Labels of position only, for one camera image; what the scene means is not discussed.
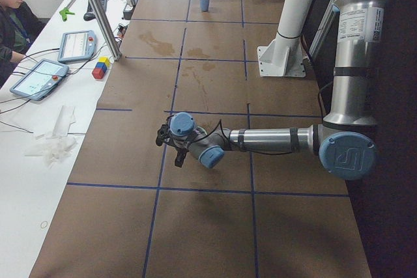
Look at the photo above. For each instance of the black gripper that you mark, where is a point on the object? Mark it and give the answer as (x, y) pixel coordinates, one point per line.
(181, 152)

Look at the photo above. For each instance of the blue plastic cup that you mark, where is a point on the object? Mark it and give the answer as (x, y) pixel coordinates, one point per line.
(204, 5)

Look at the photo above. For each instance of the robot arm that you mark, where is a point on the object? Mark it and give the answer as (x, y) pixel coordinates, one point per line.
(343, 141)

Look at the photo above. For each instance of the red block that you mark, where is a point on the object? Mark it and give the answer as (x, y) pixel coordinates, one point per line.
(98, 73)

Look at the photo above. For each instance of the blue block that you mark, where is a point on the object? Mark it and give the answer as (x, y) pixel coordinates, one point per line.
(102, 66)

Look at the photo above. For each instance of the yellow block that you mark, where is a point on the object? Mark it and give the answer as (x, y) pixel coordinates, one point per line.
(105, 60)

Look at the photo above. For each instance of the crumpled white tissues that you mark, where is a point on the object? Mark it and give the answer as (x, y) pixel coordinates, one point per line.
(52, 141)

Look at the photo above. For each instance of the far teach pendant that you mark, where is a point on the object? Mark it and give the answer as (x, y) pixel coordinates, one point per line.
(77, 46)

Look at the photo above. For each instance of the teach pendant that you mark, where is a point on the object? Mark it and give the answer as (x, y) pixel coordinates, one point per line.
(77, 46)
(40, 80)

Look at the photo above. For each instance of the near teach pendant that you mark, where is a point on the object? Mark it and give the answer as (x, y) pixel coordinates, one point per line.
(40, 80)

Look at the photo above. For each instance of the steel tumbler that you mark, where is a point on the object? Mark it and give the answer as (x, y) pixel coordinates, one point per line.
(131, 0)

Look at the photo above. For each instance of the black computer mouse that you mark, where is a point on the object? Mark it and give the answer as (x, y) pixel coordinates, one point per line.
(88, 16)

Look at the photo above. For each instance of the green plastic tool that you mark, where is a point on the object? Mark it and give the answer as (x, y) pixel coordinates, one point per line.
(65, 12)

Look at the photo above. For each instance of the seated person in black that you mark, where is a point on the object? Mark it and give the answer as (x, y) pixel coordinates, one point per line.
(19, 28)

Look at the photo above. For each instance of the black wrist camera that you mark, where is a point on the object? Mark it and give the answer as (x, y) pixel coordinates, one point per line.
(163, 135)

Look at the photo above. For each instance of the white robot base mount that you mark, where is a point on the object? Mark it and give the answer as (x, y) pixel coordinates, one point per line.
(283, 56)

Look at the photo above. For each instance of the aluminium frame post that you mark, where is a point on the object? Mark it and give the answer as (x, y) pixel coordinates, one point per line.
(106, 29)

